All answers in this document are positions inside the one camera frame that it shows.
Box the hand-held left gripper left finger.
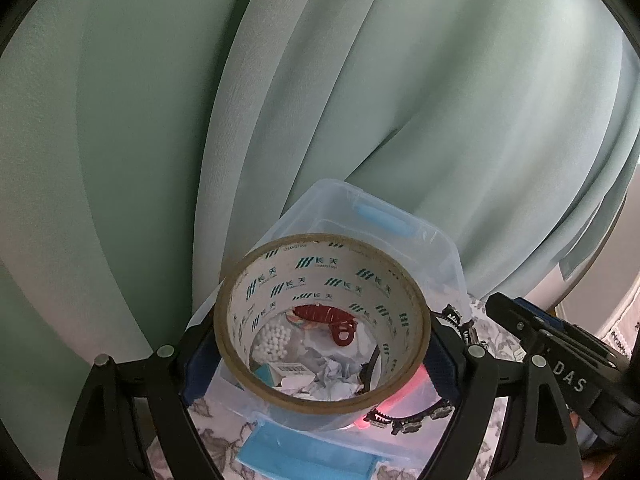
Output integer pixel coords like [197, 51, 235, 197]
[60, 324, 223, 480]

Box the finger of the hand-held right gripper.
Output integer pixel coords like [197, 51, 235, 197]
[486, 292, 626, 361]

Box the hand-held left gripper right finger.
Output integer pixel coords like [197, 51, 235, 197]
[424, 317, 576, 480]

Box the pink hair roller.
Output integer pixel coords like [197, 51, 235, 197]
[350, 360, 436, 431]

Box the black rhinestone hair clip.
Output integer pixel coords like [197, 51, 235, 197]
[362, 302, 490, 435]

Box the white barcode box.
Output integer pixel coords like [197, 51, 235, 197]
[257, 360, 317, 387]

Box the red hair claw clip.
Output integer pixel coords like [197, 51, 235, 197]
[292, 304, 359, 347]

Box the clear plastic container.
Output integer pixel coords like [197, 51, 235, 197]
[185, 178, 468, 480]

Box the brown tape roll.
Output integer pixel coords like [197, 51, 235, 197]
[214, 234, 432, 433]

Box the white lace-trimmed cover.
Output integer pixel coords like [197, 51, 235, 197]
[602, 305, 640, 361]

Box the floral grey blanket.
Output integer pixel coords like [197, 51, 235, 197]
[187, 295, 526, 480]

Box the crumpled white paper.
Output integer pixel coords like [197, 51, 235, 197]
[280, 342, 366, 401]

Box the pale green curtain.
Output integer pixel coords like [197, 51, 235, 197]
[0, 0, 640, 411]

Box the white bead string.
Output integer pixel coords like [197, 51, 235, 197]
[261, 321, 295, 362]

